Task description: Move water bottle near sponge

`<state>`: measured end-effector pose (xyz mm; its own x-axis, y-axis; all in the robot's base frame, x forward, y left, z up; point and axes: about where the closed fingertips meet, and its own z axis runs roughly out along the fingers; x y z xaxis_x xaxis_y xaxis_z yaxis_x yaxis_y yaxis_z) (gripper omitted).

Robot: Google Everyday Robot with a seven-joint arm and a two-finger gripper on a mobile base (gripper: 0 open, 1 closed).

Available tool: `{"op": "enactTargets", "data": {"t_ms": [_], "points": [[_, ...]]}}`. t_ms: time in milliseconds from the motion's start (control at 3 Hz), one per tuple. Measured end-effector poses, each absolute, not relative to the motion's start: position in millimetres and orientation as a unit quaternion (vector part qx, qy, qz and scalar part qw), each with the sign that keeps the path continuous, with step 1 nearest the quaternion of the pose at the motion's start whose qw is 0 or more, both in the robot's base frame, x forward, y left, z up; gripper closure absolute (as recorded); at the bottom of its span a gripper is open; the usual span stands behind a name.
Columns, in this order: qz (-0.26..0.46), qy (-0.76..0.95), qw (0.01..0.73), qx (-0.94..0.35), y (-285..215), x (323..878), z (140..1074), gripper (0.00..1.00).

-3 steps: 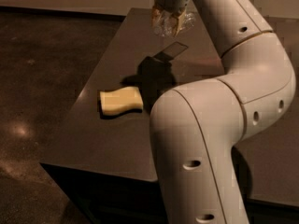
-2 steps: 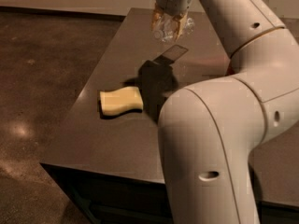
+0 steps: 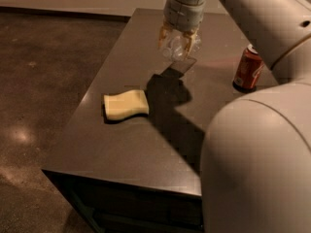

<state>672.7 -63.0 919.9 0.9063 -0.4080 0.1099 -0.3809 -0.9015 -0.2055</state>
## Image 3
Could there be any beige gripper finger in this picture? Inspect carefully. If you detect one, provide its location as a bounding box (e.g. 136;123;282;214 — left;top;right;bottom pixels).
158;21;172;48
182;30;197;57

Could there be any clear plastic water bottle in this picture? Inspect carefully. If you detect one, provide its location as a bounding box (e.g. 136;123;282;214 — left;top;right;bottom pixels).
159;30;201;61

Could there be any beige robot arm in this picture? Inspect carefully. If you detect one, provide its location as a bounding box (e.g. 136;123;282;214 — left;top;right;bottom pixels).
159;0;311;233

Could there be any yellow sponge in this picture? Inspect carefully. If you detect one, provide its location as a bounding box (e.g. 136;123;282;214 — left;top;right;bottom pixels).
103;89;149;120

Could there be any red soda can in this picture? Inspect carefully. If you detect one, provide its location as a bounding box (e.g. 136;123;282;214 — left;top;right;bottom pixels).
233;45;263;92

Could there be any dark cabinet under table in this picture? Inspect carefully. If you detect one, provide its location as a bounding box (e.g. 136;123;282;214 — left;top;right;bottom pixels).
44;170;204;233

